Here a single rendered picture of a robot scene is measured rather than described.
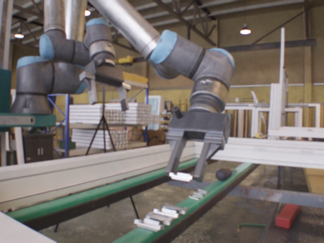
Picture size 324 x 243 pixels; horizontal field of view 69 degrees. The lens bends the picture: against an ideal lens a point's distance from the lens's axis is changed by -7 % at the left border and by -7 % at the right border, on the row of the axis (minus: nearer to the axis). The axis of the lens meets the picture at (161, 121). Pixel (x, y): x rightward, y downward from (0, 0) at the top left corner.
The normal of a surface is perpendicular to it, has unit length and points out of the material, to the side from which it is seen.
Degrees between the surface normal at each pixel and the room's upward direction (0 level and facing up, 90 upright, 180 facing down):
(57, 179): 90
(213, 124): 53
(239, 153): 90
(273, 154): 90
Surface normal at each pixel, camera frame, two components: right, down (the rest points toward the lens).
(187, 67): -0.25, 0.65
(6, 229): 0.02, -1.00
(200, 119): -0.36, -0.61
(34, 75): 0.51, 0.02
